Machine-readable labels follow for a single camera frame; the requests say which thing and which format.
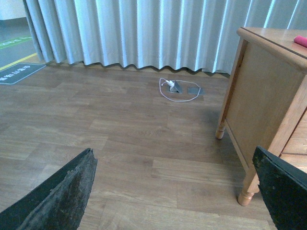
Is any white plug adapter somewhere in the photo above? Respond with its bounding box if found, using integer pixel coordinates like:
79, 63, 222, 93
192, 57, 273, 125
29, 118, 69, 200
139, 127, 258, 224
167, 80, 175, 88

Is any closed metal floor plate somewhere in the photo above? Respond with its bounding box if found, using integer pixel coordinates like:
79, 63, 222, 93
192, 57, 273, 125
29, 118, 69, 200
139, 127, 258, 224
187, 87, 205, 95

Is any light grey pleated curtain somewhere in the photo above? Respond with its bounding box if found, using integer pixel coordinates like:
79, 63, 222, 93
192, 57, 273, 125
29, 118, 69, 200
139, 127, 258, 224
24, 0, 307, 73

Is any dark floor sign sticker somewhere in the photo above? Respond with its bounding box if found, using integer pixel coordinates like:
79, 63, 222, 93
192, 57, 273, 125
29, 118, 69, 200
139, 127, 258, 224
0, 63, 46, 85

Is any wooden side table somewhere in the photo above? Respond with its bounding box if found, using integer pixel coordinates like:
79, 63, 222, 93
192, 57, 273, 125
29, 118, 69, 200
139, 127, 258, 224
215, 27, 307, 206

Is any white charging cable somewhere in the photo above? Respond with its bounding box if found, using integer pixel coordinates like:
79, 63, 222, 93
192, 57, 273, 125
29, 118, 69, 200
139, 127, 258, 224
159, 78, 201, 102

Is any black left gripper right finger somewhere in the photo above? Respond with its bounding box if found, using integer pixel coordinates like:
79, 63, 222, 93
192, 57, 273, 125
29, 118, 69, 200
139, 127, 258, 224
253, 146, 307, 230

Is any pink marker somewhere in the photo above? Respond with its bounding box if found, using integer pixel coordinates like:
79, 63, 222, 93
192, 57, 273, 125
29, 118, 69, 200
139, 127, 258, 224
294, 35, 307, 47

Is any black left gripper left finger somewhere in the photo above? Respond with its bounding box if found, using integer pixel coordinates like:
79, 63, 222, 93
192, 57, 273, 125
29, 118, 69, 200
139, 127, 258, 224
0, 148, 97, 230

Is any open metal floor socket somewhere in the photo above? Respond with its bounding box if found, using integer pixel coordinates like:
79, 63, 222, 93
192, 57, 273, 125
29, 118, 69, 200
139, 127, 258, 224
169, 81, 183, 93

